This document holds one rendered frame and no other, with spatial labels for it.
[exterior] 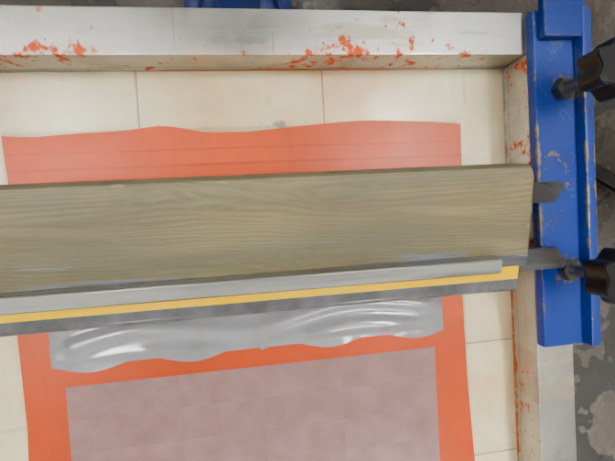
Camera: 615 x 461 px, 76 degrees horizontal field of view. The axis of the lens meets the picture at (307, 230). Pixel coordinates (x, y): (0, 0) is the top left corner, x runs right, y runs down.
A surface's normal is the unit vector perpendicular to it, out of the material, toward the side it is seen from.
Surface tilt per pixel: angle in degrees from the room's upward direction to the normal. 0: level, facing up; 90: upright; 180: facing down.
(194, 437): 0
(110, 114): 0
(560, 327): 0
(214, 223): 10
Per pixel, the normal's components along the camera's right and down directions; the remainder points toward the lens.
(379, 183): 0.15, 0.19
